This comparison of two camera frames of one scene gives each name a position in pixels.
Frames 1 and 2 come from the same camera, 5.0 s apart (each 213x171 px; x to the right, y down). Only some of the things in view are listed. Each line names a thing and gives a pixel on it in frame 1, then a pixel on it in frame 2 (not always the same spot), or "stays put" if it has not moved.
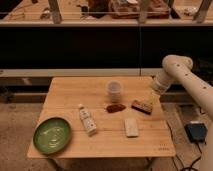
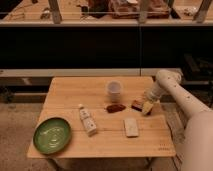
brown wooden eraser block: [145, 107] stays put
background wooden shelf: [106, 12] stays put
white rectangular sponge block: [131, 127] stays put
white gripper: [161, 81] to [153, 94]
